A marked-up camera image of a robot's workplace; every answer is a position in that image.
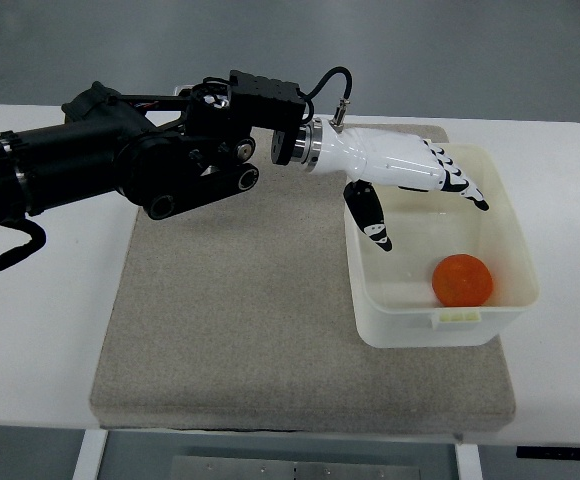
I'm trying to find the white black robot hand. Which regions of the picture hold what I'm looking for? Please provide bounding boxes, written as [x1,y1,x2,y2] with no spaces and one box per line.
[290,119,489,252]

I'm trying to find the orange fruit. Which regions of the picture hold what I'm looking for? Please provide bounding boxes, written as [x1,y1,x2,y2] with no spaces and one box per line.
[431,254,494,307]

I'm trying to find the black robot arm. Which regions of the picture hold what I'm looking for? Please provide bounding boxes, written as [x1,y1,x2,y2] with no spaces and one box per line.
[0,71,314,271]

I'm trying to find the translucent white plastic box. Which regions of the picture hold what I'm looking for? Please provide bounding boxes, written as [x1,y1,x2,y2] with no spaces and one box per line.
[345,144,539,348]

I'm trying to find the beige felt mat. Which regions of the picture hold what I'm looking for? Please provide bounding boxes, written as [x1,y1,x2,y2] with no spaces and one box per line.
[89,120,517,431]

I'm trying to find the white table leg right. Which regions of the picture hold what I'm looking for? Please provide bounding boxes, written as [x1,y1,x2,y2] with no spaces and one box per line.
[455,444,484,480]

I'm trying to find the white table leg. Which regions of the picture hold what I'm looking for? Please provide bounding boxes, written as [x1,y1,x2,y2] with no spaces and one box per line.
[455,444,484,480]
[72,429,108,480]

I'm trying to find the black table control panel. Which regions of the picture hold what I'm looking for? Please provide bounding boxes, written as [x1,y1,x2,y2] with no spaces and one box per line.
[516,446,580,461]

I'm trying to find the white table leg left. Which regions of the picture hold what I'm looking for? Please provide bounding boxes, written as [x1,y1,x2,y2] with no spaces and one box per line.
[72,429,108,480]

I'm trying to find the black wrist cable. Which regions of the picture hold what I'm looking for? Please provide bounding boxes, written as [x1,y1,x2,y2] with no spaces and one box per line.
[303,66,354,132]

